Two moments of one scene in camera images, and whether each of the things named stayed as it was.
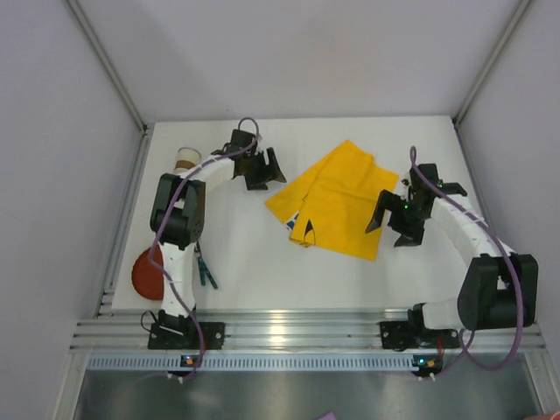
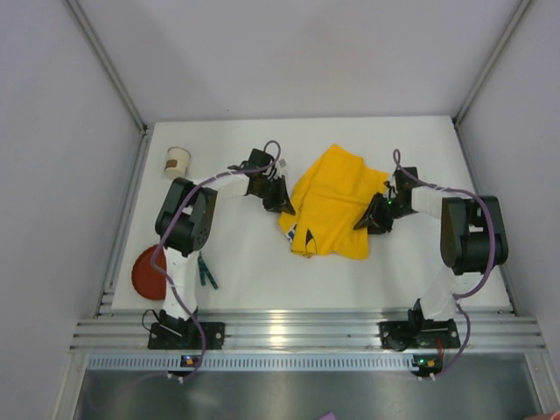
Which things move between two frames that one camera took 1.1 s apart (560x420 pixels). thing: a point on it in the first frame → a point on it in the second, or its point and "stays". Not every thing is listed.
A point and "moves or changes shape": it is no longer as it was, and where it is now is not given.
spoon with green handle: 206,270 stays
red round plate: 148,279 stays
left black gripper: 256,169 → 271,192
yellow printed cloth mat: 332,202 moves or changes shape
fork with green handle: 197,249 stays
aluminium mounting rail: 281,328 stays
